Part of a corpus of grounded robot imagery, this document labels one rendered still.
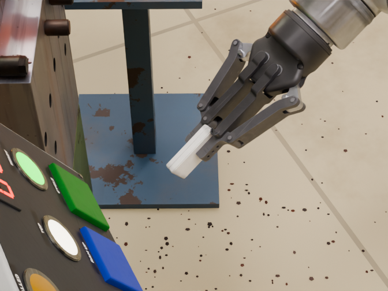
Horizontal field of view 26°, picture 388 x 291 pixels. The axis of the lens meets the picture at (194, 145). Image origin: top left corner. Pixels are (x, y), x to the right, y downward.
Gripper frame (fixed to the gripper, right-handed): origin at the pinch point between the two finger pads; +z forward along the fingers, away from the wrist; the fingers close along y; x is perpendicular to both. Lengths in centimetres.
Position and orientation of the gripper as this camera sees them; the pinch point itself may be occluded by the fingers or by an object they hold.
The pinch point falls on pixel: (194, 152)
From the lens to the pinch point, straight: 101.7
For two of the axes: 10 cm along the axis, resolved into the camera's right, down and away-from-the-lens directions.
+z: -6.8, 7.2, 1.6
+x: -5.0, -2.9, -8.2
